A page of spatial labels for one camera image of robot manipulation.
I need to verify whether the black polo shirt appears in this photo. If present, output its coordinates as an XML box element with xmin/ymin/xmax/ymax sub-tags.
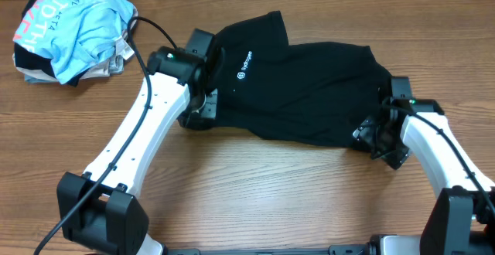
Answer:
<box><xmin>178</xmin><ymin>10</ymin><xmax>394</xmax><ymax>148</ymax></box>

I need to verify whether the black folded garment in pile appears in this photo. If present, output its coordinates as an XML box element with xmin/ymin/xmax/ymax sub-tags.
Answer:
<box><xmin>13</xmin><ymin>0</ymin><xmax>86</xmax><ymax>87</ymax></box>

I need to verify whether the light blue printed t-shirt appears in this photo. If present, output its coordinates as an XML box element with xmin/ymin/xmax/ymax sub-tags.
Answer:
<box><xmin>12</xmin><ymin>0</ymin><xmax>136</xmax><ymax>85</ymax></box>

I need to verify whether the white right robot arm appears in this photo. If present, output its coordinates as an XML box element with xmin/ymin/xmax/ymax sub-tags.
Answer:
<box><xmin>353</xmin><ymin>97</ymin><xmax>494</xmax><ymax>254</ymax></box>

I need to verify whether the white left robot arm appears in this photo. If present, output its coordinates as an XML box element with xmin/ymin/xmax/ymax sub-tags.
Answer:
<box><xmin>56</xmin><ymin>46</ymin><xmax>225</xmax><ymax>255</ymax></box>

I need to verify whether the grey folded garment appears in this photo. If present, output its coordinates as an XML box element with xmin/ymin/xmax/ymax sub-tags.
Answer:
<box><xmin>16</xmin><ymin>36</ymin><xmax>135</xmax><ymax>83</ymax></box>

